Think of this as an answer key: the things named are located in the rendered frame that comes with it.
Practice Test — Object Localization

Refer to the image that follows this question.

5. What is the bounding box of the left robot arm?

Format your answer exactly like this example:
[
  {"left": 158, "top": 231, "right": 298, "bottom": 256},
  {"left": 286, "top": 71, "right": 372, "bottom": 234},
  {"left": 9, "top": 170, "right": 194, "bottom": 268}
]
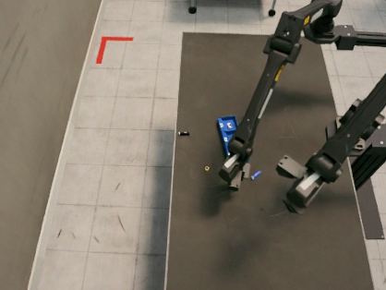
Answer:
[{"left": 276, "top": 73, "right": 386, "bottom": 208}]

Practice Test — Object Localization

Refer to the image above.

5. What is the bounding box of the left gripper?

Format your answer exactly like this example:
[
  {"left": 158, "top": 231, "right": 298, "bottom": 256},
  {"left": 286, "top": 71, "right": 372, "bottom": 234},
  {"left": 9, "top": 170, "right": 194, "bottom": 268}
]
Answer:
[{"left": 283, "top": 182, "right": 325, "bottom": 215}]

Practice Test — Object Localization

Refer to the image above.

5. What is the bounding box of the blue bin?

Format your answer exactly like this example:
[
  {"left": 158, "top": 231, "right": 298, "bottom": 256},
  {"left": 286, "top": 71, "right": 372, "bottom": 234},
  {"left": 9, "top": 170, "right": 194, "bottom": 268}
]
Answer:
[{"left": 217, "top": 115, "right": 238, "bottom": 157}]

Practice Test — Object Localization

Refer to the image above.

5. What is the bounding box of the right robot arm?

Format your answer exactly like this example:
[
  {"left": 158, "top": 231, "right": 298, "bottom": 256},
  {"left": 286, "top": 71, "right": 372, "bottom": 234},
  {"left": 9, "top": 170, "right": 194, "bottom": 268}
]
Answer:
[{"left": 219, "top": 0, "right": 343, "bottom": 192}]

